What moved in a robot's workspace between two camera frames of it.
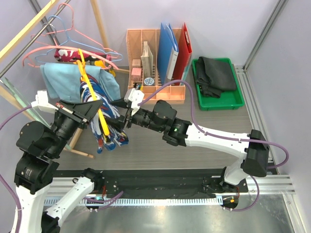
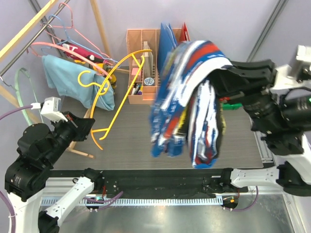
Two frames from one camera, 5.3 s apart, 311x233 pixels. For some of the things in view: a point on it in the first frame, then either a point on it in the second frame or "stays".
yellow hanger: x=81 y=64 -> x=111 y=96
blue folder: x=167 y=53 stays
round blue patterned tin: x=148 y=81 stays
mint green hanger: x=25 y=103 -> x=18 y=96
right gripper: x=119 y=123 -> x=244 y=78
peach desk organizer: x=142 y=46 stays
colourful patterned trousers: x=116 y=136 -> x=188 y=107
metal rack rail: x=33 y=39 stays
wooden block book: x=146 y=60 stays
